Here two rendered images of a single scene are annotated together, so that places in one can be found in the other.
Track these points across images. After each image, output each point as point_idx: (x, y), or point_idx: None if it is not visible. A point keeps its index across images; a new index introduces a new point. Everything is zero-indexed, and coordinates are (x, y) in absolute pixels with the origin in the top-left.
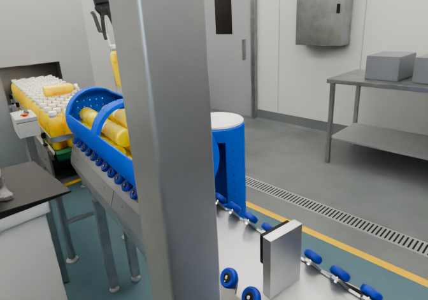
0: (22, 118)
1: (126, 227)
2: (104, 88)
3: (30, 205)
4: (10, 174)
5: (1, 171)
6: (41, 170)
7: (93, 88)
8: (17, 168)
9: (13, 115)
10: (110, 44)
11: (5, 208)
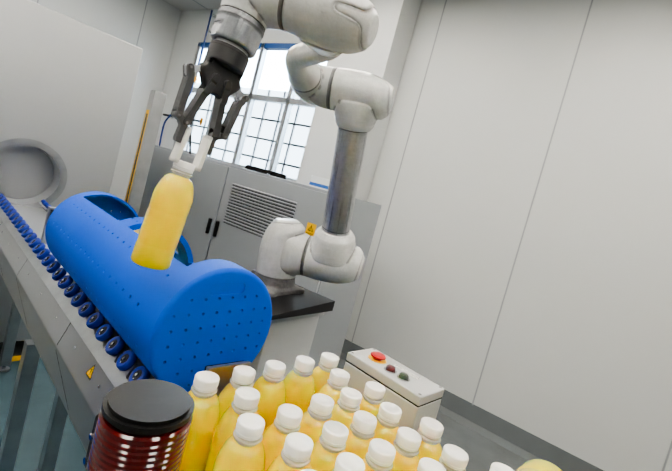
0: (369, 351)
1: None
2: (199, 270)
3: None
4: (271, 302)
5: (285, 306)
6: None
7: (220, 259)
8: (273, 308)
9: (408, 369)
10: (193, 161)
11: None
